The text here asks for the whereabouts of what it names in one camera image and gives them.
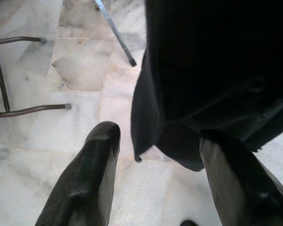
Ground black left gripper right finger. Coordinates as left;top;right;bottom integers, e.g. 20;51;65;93
199;129;283;226

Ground marble pattern folding table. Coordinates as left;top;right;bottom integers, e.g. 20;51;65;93
0;36;73;118

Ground silver metal clothes rack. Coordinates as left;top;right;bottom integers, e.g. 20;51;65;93
93;0;137;67

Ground black robot left foot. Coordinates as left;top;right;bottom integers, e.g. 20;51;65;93
180;219;199;226

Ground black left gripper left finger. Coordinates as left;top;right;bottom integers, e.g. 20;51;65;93
35;121;121;226

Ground black shirt green logo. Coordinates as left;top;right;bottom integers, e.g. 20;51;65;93
131;0;283;172

